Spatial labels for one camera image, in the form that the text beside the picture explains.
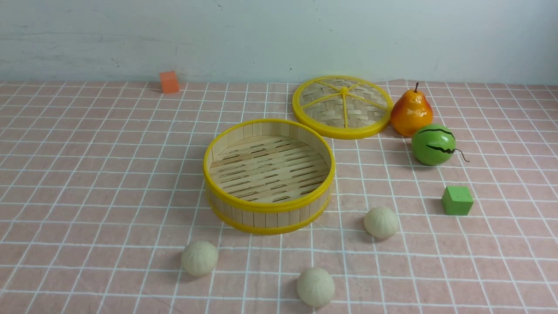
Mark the green toy watermelon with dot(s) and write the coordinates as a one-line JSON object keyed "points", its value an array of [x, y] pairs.
{"points": [[434, 144]]}

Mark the orange cube block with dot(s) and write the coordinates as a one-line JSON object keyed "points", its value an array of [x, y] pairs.
{"points": [[169, 82]]}

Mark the white bun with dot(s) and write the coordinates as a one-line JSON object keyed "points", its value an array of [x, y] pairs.
{"points": [[381, 222], [199, 258], [315, 287]]}

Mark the yellow rimmed bamboo steamer tray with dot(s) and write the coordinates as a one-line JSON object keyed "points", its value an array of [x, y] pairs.
{"points": [[269, 176]]}

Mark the yellow woven steamer lid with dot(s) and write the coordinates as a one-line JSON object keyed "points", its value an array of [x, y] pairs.
{"points": [[342, 107]]}

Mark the green cube block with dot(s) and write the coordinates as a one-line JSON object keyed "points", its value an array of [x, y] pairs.
{"points": [[457, 200]]}

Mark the orange yellow toy pear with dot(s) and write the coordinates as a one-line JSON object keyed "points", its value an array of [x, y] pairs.
{"points": [[411, 112]]}

